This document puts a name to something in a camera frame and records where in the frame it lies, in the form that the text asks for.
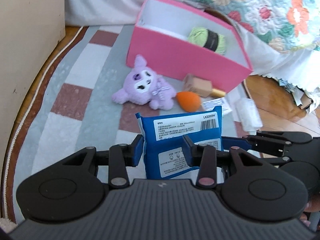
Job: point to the white labelled packet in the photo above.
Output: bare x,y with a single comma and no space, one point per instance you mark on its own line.
211,104

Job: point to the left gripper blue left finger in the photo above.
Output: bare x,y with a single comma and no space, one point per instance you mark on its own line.
137,149

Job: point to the white bed skirt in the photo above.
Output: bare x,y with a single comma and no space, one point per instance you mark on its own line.
300,68

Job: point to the green yarn ball black label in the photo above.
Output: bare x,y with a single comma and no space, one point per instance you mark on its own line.
208,39

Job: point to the floral quilted bedspread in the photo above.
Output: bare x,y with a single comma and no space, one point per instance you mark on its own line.
285,25

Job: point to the blue packet white labels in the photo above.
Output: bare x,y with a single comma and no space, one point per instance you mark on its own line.
164,144

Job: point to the pink storage box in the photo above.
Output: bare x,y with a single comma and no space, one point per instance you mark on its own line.
161,35

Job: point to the checked grey red rug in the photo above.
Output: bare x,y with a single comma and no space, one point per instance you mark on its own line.
72,108

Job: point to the cardboard scraps under bed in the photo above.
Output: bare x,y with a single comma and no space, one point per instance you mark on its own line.
308,101

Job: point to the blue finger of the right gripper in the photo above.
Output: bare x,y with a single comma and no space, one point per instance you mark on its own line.
228,142

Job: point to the beige wooden cabinet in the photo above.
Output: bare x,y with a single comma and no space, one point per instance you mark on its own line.
30,31

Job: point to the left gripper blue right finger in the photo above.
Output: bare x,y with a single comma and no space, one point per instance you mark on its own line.
191,152

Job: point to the orange makeup sponge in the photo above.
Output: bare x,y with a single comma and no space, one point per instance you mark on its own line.
188,101

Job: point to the person's right hand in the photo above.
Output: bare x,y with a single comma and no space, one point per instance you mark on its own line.
310,216

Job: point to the purple plush toy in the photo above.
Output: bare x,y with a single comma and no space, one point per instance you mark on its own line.
144,86

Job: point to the clear bag cotton swabs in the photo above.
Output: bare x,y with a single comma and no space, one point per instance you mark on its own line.
249,115

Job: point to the foundation bottle gold cap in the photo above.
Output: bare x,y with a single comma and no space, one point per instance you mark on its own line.
202,87

